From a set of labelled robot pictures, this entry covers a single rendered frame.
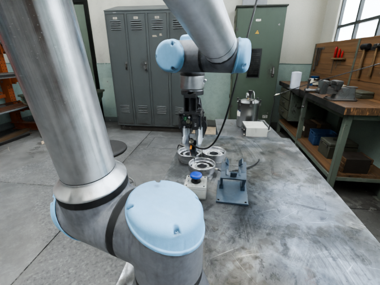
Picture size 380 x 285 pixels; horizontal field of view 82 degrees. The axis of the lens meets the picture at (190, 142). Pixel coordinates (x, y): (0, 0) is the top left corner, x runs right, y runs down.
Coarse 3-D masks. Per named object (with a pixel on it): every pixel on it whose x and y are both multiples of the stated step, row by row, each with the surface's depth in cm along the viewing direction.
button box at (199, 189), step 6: (186, 180) 72; (192, 180) 71; (198, 180) 71; (204, 180) 72; (186, 186) 69; (192, 186) 69; (198, 186) 69; (204, 186) 69; (198, 192) 69; (204, 192) 69; (198, 198) 70; (204, 198) 70
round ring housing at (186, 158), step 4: (180, 148) 98; (184, 148) 100; (180, 152) 97; (184, 152) 97; (188, 152) 98; (200, 152) 94; (180, 156) 92; (184, 156) 91; (188, 156) 91; (196, 156) 92; (200, 156) 94; (180, 160) 93; (184, 160) 92; (188, 160) 91; (188, 164) 93
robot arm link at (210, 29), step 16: (176, 0) 28; (192, 0) 28; (208, 0) 29; (176, 16) 32; (192, 16) 31; (208, 16) 32; (224, 16) 35; (192, 32) 35; (208, 32) 35; (224, 32) 38; (208, 48) 40; (224, 48) 41; (240, 48) 46; (208, 64) 50; (224, 64) 47; (240, 64) 47
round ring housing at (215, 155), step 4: (212, 148) 101; (216, 148) 101; (220, 148) 99; (204, 152) 97; (208, 152) 97; (212, 152) 98; (216, 152) 98; (224, 152) 96; (204, 156) 94; (208, 156) 92; (212, 156) 91; (216, 156) 91; (220, 156) 92; (224, 156) 94; (216, 160) 92; (220, 160) 92
